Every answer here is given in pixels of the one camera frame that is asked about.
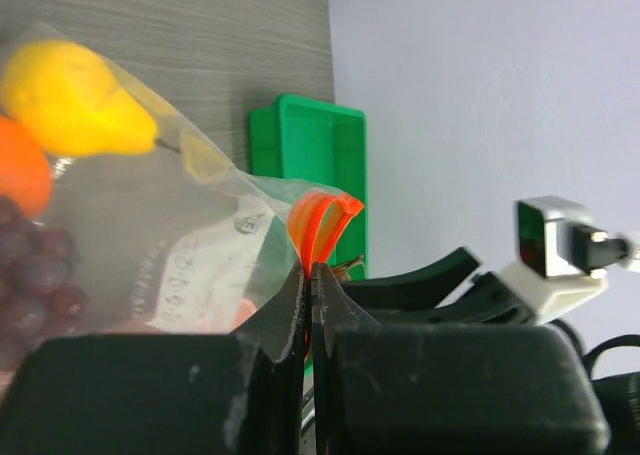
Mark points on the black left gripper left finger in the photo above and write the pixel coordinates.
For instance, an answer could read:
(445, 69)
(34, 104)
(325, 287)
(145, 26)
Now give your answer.
(239, 393)

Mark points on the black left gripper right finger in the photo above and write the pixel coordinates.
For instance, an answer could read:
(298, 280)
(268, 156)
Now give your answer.
(445, 388)

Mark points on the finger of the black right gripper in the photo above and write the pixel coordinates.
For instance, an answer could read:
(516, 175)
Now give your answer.
(420, 289)
(488, 301)

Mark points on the clear zip bag orange seal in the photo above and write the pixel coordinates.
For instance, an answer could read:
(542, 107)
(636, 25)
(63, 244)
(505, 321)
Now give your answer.
(167, 242)

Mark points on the purple fake grape bunch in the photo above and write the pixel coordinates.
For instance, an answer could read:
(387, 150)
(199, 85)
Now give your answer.
(39, 298)

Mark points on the orange fake orange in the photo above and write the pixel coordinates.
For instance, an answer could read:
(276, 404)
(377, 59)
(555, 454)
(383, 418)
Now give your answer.
(25, 171)

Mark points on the yellow fake fruit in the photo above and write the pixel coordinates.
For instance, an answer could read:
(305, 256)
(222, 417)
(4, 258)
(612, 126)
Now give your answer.
(73, 103)

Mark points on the green plastic bin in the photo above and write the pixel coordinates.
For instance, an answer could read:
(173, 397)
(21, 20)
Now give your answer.
(324, 147)

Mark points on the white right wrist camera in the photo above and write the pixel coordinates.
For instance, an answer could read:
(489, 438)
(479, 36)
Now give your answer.
(543, 277)

